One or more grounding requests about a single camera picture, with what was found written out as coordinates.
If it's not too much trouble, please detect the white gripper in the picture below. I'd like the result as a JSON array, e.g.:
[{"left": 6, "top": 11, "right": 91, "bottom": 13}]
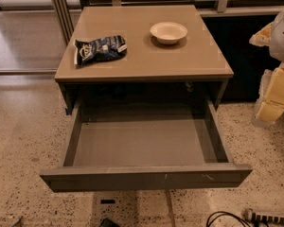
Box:
[{"left": 255, "top": 62, "right": 284, "bottom": 123}]

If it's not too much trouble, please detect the grey top drawer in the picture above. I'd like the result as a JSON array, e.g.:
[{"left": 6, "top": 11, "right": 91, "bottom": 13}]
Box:
[{"left": 40, "top": 99, "right": 252, "bottom": 192}]

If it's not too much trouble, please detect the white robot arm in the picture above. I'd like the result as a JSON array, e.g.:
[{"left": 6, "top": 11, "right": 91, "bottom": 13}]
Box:
[{"left": 249, "top": 8, "right": 284, "bottom": 128}]

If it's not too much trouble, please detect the grey drawer cabinet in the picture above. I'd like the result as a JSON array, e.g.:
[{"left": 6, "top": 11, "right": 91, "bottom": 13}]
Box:
[{"left": 55, "top": 5, "right": 233, "bottom": 111}]

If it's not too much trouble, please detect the white power strip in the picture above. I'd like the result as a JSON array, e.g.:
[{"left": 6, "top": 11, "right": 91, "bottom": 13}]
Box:
[{"left": 243, "top": 208, "right": 284, "bottom": 225}]

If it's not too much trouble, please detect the white bowl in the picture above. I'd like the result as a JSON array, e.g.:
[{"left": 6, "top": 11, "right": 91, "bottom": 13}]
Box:
[{"left": 150, "top": 22, "right": 187, "bottom": 44}]

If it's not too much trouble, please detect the blue chip bag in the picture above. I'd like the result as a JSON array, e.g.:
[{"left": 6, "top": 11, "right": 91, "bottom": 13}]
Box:
[{"left": 74, "top": 35, "right": 127, "bottom": 66}]

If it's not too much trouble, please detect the dark object bottom edge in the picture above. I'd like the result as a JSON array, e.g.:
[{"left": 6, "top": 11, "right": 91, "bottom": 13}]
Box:
[{"left": 99, "top": 218, "right": 120, "bottom": 227}]

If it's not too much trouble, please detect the black cable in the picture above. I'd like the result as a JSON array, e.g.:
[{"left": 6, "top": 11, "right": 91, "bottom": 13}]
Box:
[{"left": 205, "top": 211, "right": 252, "bottom": 227}]

